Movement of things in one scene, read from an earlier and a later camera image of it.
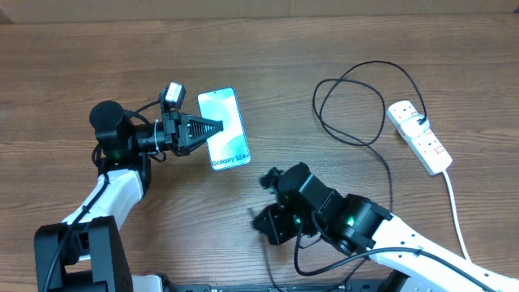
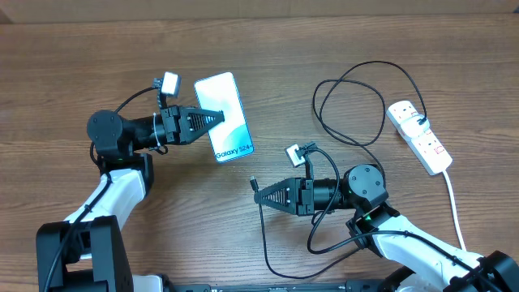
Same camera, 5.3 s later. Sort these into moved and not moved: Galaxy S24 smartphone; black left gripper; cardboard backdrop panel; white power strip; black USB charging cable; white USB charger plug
Moved: Galaxy S24 smartphone; black left gripper; black USB charging cable
Not moved: cardboard backdrop panel; white USB charger plug; white power strip
